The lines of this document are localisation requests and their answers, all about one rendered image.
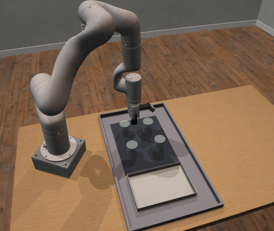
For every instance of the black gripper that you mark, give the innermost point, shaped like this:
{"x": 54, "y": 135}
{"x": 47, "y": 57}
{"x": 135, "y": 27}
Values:
{"x": 133, "y": 111}

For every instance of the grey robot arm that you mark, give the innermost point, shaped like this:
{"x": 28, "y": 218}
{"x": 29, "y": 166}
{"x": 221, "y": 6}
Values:
{"x": 50, "y": 93}

